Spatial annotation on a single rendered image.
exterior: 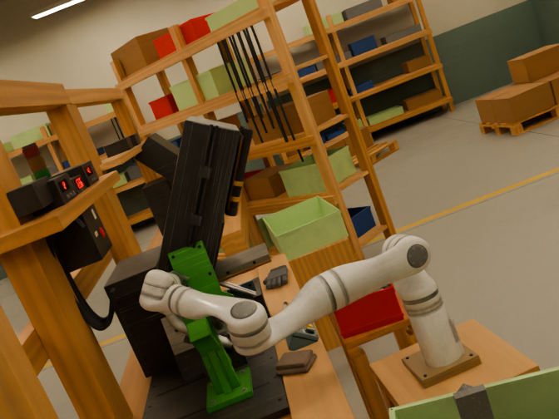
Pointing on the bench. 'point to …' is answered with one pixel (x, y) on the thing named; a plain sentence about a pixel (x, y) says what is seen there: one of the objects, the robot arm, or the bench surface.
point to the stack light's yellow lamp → (37, 164)
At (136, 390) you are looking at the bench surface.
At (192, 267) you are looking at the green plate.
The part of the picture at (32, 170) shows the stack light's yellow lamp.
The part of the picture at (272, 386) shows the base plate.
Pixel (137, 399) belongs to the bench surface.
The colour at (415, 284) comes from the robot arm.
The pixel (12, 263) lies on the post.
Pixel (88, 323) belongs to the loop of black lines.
